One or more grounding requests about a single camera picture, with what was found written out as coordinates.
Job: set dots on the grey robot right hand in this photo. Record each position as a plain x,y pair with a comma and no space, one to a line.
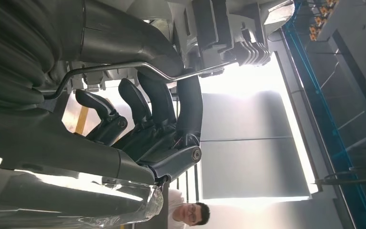
60,158

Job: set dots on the yellow workbench tape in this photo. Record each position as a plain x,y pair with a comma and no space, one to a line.
82,120

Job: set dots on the person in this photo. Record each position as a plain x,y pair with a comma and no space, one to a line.
195,215

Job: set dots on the grey partition panel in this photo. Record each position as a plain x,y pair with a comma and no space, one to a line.
255,142

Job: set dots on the orange parts row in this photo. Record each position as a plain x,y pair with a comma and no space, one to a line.
320,12

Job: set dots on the blue metal frame beam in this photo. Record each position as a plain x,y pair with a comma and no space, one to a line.
317,94

